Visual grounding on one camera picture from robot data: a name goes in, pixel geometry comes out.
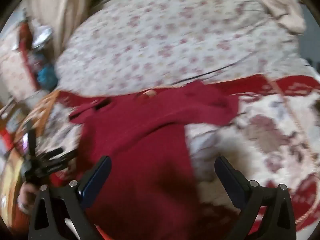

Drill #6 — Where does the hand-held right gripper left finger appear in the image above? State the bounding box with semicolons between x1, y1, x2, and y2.
28;156;112;240

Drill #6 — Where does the red object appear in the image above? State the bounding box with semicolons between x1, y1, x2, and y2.
17;10;35;87

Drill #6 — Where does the dark red knit sweater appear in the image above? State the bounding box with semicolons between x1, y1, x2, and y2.
69;80;240;240

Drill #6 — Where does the silver object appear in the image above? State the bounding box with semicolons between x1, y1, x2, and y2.
31;26;54;51

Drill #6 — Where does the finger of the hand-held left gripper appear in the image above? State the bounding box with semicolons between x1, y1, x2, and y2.
42;147;64;161
49;150;77;172

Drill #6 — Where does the beige cloth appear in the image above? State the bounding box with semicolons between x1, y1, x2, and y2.
212;0;308;33

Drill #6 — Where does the beige curtain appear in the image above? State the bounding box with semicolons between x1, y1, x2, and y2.
25;0;100;63

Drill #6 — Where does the white pink floral bedsheet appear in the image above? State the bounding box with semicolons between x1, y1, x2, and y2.
54;0;310;93

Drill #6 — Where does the blue object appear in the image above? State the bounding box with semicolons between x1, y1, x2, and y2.
37;64;59;91

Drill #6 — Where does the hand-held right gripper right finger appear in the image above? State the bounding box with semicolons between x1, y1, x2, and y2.
214;156;297;240

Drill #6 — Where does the person's left hand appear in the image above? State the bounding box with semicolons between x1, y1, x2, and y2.
17;182;40;214

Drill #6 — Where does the floral blanket with red border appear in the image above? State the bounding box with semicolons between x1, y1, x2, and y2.
15;75;320;233

